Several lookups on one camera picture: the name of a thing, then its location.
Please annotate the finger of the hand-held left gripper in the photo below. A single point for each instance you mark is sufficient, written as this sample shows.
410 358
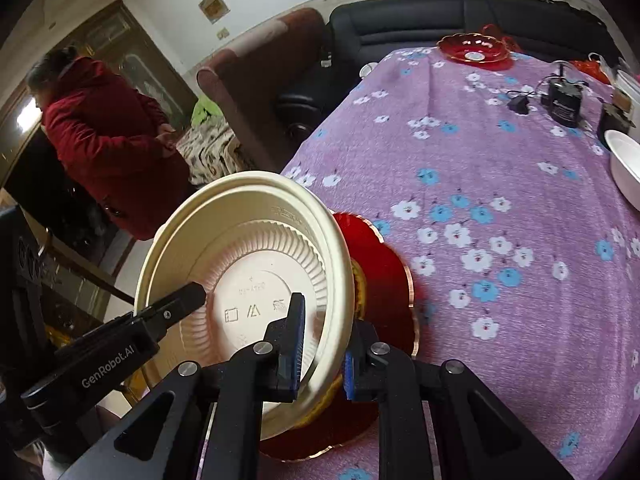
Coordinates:
175 305

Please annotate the black wall plug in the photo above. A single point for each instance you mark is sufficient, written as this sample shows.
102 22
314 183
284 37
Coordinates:
521 103

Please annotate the brown upholstered chair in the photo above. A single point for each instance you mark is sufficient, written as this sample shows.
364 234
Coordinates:
265 85

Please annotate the cream plastic bowl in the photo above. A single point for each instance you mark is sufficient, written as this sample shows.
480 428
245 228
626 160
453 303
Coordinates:
358 285
240 260

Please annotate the black leather sofa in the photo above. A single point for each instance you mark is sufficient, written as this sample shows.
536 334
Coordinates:
425 20

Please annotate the black stepper motor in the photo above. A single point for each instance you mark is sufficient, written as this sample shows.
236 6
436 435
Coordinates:
565 102

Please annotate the wall socket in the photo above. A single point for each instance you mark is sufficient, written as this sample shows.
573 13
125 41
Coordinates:
223 33

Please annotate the wooden glass door cabinet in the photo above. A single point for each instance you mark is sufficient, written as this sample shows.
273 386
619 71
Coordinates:
130 55

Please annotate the red glass plate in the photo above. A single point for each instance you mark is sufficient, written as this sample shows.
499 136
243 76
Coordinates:
472 50
385 285

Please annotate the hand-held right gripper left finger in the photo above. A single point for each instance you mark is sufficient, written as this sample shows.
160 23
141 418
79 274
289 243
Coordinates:
296 345

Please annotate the white cup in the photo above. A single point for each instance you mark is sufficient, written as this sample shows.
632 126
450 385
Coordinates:
369 69

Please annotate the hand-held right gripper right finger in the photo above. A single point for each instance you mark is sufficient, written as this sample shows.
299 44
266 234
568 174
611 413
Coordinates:
350 372

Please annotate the yellow wall sticker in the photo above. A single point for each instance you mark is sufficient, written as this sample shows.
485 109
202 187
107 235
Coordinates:
215 5

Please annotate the black power adapter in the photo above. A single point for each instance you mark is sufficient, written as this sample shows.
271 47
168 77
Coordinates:
614 122

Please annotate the green cloth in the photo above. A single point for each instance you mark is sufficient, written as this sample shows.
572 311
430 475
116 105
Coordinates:
205 110

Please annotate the printed blanket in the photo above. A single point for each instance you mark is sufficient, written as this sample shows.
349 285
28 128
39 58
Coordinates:
210 152

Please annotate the white paper bowl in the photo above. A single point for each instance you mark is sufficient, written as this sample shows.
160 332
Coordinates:
626 160

